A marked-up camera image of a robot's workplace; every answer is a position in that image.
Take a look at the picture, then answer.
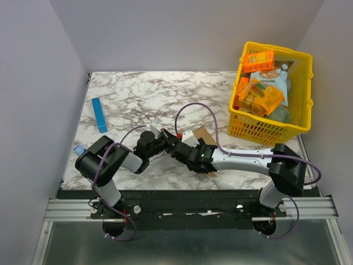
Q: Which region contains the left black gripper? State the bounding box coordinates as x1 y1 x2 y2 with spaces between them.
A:
147 128 188 159

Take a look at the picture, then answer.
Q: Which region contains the brown cardboard box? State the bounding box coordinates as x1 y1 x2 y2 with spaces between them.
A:
179 126 216 177

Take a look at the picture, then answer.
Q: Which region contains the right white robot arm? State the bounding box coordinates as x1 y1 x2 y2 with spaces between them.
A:
170 142 306 216

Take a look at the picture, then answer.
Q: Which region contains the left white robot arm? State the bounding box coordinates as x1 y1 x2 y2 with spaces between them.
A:
74 129 179 218

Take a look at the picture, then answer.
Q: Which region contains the long blue box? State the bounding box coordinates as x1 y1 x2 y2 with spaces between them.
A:
92 98 108 133

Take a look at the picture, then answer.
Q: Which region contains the small blue box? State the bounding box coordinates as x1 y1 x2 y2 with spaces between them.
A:
73 145 86 156

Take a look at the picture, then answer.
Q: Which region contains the orange snack box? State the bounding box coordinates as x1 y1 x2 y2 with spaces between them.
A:
242 50 274 73

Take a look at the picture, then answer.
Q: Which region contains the yellow plastic basket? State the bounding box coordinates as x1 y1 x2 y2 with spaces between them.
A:
227 41 314 146

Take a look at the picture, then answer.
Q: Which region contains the small orange packet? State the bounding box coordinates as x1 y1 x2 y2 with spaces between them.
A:
238 77 249 91

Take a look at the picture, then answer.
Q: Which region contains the orange mango snack bag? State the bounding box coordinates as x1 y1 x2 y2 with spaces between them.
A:
236 78 285 116

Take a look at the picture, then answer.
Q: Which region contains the green textured pouch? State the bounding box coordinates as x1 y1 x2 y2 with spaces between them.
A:
266 105 291 124

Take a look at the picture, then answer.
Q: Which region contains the light blue snack bag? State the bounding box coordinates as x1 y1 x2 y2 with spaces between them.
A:
249 67 288 106

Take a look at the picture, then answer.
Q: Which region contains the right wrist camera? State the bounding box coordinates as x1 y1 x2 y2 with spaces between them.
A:
181 129 199 147

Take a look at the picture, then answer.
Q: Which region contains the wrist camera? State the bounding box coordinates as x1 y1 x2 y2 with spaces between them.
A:
149 118 161 138
181 129 199 147

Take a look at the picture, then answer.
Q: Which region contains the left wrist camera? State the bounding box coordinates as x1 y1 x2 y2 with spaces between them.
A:
149 118 161 138

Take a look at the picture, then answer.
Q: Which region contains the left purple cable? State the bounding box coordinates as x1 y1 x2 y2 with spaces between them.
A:
92 125 147 205

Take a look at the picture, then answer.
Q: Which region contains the purple cable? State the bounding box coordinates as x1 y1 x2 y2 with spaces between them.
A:
175 102 322 186
92 125 147 205

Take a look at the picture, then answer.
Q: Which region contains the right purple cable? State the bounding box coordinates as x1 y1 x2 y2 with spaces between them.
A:
175 102 322 186

